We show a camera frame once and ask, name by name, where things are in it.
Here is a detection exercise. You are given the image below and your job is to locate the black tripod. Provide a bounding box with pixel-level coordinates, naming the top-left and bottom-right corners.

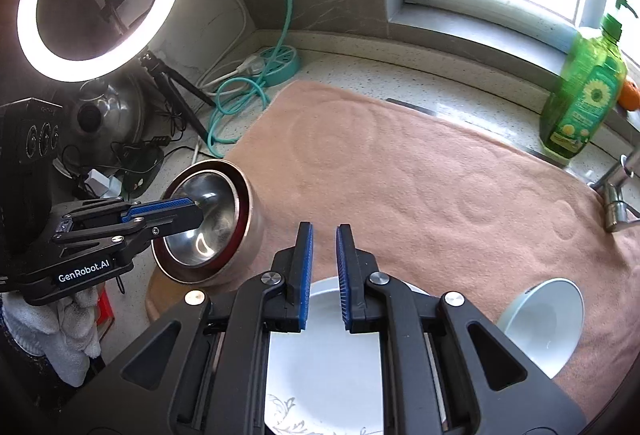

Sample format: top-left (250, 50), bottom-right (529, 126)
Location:
top-left (139, 51), bottom-right (217, 142)

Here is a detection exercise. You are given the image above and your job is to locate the black oval stand base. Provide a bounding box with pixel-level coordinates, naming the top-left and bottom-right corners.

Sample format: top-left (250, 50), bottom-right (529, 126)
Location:
top-left (120, 147), bottom-right (165, 196)

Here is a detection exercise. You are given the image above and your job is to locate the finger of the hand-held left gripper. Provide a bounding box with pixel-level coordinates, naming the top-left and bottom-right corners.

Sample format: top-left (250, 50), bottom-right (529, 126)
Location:
top-left (61, 196), bottom-right (143, 222)
top-left (50, 197), bottom-right (207, 261)

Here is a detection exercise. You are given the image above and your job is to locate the white power cable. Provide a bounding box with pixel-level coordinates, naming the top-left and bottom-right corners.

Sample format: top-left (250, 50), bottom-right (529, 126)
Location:
top-left (187, 0), bottom-right (266, 98)

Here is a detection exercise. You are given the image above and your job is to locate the steel faucet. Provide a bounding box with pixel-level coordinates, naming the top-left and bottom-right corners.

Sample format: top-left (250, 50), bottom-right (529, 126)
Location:
top-left (587, 154), bottom-right (640, 234)

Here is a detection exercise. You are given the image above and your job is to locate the steel pot lid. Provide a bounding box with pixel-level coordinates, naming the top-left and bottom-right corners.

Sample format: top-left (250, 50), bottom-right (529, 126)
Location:
top-left (69, 81), bottom-right (149, 166)

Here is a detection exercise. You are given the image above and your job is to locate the white charger plug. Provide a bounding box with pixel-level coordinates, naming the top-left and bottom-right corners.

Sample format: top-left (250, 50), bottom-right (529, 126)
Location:
top-left (84, 169), bottom-right (113, 196)

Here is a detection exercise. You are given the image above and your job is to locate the green dish soap bottle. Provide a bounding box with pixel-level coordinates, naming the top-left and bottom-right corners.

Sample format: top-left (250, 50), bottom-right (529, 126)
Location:
top-left (539, 0), bottom-right (640, 160)

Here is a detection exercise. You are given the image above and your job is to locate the person's left hand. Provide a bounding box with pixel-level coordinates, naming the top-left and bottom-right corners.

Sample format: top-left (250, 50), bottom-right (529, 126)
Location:
top-left (50, 287), bottom-right (104, 388)

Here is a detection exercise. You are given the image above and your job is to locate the white plate grey leaf print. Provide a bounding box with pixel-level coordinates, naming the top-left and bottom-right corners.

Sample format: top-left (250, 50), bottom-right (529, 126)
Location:
top-left (264, 277), bottom-right (432, 435)

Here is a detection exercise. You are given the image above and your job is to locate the black cable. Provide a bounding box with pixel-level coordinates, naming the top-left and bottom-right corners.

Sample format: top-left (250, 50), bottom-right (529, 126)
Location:
top-left (55, 115), bottom-right (202, 198)

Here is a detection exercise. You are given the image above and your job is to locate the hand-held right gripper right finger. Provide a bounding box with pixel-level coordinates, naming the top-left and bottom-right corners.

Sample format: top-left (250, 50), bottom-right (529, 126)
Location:
top-left (335, 224), bottom-right (587, 435)

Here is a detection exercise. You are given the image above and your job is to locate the pink towel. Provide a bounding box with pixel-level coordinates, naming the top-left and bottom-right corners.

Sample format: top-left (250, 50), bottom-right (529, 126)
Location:
top-left (145, 80), bottom-right (640, 422)

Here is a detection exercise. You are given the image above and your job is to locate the stainless steel bowl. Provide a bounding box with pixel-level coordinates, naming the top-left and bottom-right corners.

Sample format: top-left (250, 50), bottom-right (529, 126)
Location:
top-left (151, 160), bottom-right (267, 286)

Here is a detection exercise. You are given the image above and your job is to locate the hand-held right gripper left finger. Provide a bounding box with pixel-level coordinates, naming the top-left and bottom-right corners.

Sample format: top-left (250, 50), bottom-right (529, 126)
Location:
top-left (57, 221), bottom-right (315, 435)

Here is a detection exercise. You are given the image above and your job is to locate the black box device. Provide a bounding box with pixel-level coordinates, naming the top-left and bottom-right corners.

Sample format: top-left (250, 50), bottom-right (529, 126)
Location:
top-left (0, 98), bottom-right (64, 258)

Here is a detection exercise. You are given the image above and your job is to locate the red packet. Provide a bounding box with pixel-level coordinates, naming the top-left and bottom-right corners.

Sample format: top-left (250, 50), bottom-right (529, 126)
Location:
top-left (95, 287), bottom-right (113, 341)

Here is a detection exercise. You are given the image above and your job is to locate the teal cable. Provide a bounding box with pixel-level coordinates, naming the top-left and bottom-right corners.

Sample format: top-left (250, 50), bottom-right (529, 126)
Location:
top-left (207, 0), bottom-right (293, 146)

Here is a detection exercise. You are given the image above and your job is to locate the white ceramic bowl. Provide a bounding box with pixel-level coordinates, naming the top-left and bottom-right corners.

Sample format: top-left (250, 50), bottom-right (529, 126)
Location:
top-left (495, 278), bottom-right (586, 380)

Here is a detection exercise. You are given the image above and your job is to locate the orange fruit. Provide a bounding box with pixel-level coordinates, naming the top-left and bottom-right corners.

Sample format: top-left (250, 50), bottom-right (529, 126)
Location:
top-left (617, 80), bottom-right (640, 112)

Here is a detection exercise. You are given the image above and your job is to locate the teal round cable reel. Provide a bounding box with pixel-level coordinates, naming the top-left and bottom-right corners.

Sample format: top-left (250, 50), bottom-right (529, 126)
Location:
top-left (260, 46), bottom-right (302, 88)

